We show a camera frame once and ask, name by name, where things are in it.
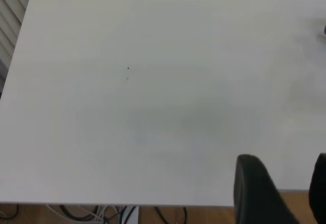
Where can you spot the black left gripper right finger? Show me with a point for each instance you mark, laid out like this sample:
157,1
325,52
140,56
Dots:
319,188

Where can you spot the dark grey coffee mug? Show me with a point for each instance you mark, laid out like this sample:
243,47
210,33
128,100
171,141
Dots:
325,29

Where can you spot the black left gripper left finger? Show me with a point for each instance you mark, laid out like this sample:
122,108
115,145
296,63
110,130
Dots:
254,196

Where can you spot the white slatted panel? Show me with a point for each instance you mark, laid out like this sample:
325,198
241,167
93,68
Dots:
10,17

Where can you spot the white table leg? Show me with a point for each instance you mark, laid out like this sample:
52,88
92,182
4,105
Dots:
135,220

